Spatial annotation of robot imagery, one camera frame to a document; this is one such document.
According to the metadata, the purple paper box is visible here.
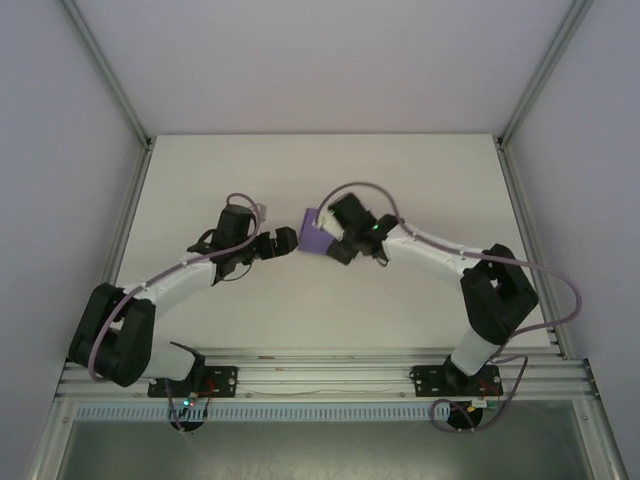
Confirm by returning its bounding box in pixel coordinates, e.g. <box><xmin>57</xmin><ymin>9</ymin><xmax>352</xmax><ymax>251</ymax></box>
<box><xmin>298</xmin><ymin>206</ymin><xmax>335</xmax><ymax>258</ymax></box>

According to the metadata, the grey metal panel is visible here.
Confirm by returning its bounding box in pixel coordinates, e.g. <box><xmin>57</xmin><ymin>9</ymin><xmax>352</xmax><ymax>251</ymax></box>
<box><xmin>54</xmin><ymin>420</ymin><xmax>596</xmax><ymax>480</ymax></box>

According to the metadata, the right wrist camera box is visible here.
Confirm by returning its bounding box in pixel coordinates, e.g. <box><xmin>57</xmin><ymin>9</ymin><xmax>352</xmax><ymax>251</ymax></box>
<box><xmin>314</xmin><ymin>208</ymin><xmax>347</xmax><ymax>239</ymax></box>

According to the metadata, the aluminium side rail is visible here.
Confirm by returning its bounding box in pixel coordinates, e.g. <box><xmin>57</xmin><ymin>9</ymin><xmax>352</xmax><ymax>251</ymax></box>
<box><xmin>79</xmin><ymin>142</ymin><xmax>154</xmax><ymax>362</ymax></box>
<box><xmin>497</xmin><ymin>142</ymin><xmax>571</xmax><ymax>361</ymax></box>

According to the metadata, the aluminium mounting rail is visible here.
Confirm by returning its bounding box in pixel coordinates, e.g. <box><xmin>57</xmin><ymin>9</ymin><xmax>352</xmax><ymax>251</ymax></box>
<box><xmin>55</xmin><ymin>349</ymin><xmax>599</xmax><ymax>401</ymax></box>

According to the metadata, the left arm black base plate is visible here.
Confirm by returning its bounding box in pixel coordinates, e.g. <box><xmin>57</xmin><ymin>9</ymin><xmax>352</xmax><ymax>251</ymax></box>
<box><xmin>147</xmin><ymin>365</ymin><xmax>239</xmax><ymax>399</ymax></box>

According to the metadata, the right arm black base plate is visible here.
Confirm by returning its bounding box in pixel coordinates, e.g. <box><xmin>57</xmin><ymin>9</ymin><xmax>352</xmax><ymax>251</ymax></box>
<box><xmin>407</xmin><ymin>364</ymin><xmax>503</xmax><ymax>399</ymax></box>

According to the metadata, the slotted grey cable duct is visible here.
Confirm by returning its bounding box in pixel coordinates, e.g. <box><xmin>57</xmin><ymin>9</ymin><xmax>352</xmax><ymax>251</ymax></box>
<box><xmin>74</xmin><ymin>405</ymin><xmax>581</xmax><ymax>422</ymax></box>

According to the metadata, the aluminium frame post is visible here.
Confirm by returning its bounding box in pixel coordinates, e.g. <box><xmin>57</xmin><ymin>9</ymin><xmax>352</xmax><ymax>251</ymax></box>
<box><xmin>497</xmin><ymin>0</ymin><xmax>596</xmax><ymax>151</ymax></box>
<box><xmin>62</xmin><ymin>0</ymin><xmax>154</xmax><ymax>151</ymax></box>

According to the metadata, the aluminium frame leg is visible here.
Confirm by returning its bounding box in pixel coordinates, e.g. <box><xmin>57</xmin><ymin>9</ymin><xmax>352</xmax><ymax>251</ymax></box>
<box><xmin>574</xmin><ymin>399</ymin><xmax>629</xmax><ymax>480</ymax></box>
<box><xmin>27</xmin><ymin>399</ymin><xmax>76</xmax><ymax>480</ymax></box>

